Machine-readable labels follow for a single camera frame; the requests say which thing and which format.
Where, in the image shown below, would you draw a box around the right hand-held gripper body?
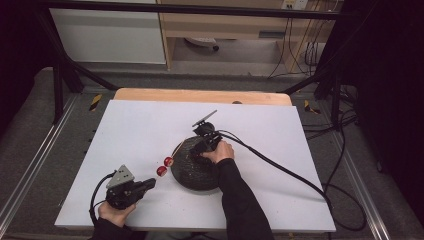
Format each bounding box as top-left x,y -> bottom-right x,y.
191,109 -> 224,155

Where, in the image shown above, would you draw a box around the right hand-held gripper cable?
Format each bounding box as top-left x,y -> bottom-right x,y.
215,129 -> 368,232

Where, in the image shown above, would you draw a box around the white board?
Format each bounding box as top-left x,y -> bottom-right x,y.
54,99 -> 337,233

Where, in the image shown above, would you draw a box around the white wall socket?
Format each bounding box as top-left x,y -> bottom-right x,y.
281,0 -> 310,11

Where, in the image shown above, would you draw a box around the person's right hand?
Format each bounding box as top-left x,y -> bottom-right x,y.
200,140 -> 236,165

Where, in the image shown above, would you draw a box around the white power strip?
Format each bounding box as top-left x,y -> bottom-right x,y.
184,36 -> 220,52

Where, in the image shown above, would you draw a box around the person's left hand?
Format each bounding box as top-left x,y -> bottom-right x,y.
97,200 -> 138,229

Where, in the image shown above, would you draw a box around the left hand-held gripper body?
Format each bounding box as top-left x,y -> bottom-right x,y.
104,164 -> 148,211

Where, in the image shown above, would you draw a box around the left hand-held gripper cable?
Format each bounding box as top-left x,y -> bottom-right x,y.
88,170 -> 117,225

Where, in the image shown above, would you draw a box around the black curtain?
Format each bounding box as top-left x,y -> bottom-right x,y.
336,0 -> 424,218
0,0 -> 54,134

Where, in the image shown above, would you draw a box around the thin bamboo skewer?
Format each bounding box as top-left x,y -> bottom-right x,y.
151,141 -> 184,183

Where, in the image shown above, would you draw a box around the black metal frame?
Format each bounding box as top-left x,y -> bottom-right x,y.
32,0 -> 363,132

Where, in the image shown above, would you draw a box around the aluminium rail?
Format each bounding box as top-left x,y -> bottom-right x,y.
0,94 -> 80,231
319,105 -> 392,240

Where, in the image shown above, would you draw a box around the wooden table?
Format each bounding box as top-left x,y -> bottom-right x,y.
113,87 -> 293,107

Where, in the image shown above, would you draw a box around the hand-held gripper cable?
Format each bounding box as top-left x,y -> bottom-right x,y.
215,129 -> 368,232
88,170 -> 117,225

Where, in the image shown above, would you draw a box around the hanging black cables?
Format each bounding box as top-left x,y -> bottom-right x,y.
267,14 -> 323,80

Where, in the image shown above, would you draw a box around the white cabinet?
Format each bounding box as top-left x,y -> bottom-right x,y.
49,0 -> 167,65

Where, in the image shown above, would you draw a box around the black floor cables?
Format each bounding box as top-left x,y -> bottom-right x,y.
301,83 -> 360,142

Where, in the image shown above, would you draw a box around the round black textured plate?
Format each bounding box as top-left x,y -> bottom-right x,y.
170,135 -> 221,192

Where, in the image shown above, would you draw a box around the light wooden desk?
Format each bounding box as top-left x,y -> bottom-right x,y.
156,0 -> 338,73

